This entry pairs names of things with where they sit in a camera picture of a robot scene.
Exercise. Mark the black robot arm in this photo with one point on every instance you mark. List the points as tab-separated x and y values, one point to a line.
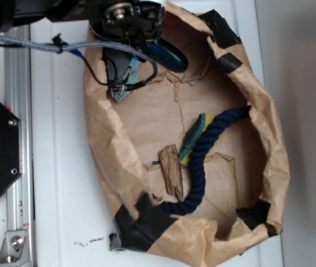
21	13

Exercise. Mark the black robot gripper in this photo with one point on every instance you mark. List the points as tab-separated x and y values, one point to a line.
135	23

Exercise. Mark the metal corner bracket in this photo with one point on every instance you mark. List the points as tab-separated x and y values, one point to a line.
15	249

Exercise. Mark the dark teal oval case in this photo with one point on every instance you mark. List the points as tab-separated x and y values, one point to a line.
168	55

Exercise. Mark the aluminium extrusion rail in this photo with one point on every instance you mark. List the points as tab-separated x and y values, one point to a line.
20	196

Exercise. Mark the brown wood piece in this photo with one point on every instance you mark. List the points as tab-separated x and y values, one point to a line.
170	165

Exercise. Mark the brown paper bag bin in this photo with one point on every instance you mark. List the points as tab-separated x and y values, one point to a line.
247	169

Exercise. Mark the yellow green sponge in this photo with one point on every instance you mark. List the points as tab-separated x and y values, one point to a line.
192	136

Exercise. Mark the light blue terry cloth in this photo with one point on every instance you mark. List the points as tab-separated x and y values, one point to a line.
131	79

